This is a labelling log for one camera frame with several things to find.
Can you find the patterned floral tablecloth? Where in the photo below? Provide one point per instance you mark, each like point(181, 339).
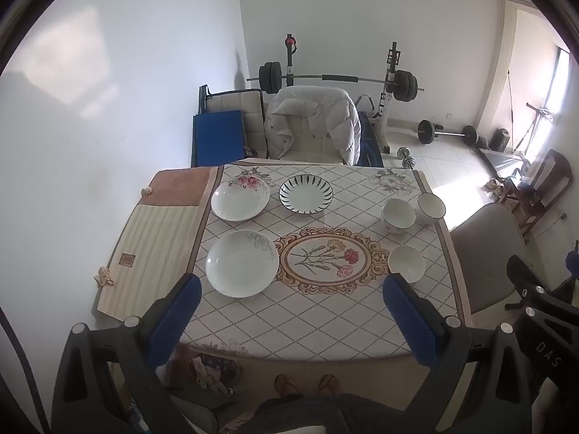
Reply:
point(326, 303)

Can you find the dark wooden chair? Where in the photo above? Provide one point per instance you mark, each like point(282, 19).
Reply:
point(533, 197)

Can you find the chrome dumbbell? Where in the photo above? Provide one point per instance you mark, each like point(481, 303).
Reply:
point(408, 162)

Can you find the beige upholstered chair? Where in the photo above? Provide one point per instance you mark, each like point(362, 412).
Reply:
point(483, 244)

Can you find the blue black weight bench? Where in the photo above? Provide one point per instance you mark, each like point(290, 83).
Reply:
point(370, 153)

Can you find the white plate pink roses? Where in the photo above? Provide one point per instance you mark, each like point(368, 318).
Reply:
point(240, 198)

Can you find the blue folded mat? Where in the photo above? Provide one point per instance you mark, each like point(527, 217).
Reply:
point(218, 138)

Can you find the cream side chair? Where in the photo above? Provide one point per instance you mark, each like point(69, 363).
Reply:
point(242, 112)

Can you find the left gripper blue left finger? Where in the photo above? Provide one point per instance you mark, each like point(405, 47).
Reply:
point(85, 399)

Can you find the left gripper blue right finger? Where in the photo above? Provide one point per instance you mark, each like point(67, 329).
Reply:
point(497, 398)

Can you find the beige brown striped cloth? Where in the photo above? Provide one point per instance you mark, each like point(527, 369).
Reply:
point(160, 240)

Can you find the black barbell on floor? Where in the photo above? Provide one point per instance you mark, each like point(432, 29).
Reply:
point(428, 132)

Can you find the black trash bin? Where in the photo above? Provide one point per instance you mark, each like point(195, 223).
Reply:
point(500, 140)

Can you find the right sandal foot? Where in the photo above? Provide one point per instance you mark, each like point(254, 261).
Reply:
point(329, 386)

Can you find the left sandal foot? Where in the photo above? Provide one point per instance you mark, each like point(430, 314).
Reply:
point(285, 386)

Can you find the blue striped white plate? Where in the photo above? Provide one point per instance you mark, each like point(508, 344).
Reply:
point(306, 194)

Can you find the barbell on rack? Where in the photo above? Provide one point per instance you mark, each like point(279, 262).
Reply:
point(402, 84)

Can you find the white puffer jacket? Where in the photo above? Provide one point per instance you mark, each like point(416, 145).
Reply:
point(329, 110)

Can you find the plain white small bowl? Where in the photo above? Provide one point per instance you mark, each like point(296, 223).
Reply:
point(408, 262)

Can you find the sandal foot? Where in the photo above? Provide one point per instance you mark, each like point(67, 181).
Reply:
point(329, 386)
point(285, 386)

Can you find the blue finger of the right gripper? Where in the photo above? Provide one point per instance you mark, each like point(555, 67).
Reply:
point(522, 277)

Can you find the white bowl blue pattern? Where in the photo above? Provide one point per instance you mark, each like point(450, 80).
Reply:
point(398, 215)

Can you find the cream padded chair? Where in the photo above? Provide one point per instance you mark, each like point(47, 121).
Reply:
point(290, 138)

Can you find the white bowl black rim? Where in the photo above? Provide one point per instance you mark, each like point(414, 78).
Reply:
point(430, 208)

